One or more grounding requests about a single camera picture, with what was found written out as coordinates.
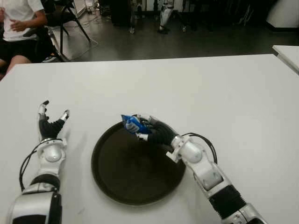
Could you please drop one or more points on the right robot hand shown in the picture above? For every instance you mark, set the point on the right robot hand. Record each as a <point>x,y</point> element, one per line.
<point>161,134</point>

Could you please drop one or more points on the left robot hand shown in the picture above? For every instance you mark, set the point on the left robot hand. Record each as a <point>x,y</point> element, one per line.
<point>49,130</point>

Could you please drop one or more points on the blue Oreo cookie pack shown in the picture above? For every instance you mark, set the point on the blue Oreo cookie pack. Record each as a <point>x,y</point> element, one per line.
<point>133,123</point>

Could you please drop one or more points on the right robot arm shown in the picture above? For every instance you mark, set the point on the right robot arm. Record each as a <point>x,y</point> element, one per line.
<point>203,168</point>

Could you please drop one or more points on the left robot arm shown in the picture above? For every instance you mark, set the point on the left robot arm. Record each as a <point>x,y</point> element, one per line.
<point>50,154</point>

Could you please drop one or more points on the round dark brown tray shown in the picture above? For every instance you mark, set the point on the round dark brown tray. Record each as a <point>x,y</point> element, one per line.
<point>130,172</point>

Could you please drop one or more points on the black seat of operator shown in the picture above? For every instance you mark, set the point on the black seat of operator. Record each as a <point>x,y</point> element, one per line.
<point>44,44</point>

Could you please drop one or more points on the black mesh chair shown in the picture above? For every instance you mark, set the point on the black mesh chair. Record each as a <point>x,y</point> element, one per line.
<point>57,16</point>

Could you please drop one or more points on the humanoid robot legs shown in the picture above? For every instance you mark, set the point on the humanoid robot legs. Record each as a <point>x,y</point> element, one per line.
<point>165,15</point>

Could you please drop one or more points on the person in white polo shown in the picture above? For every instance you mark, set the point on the person in white polo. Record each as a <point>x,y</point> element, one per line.
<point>16,14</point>

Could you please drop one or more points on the black floor case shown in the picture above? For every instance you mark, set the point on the black floor case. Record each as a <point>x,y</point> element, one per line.
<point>120,14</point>

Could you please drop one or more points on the white floor cabinet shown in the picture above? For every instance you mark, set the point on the white floor cabinet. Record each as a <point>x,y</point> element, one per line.
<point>82,5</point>

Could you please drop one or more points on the white side table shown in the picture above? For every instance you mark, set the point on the white side table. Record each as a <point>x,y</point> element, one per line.
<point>289,54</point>

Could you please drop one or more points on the white curved furniture piece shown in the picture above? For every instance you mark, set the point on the white curved furniture piece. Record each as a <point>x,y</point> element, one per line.
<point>283,14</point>

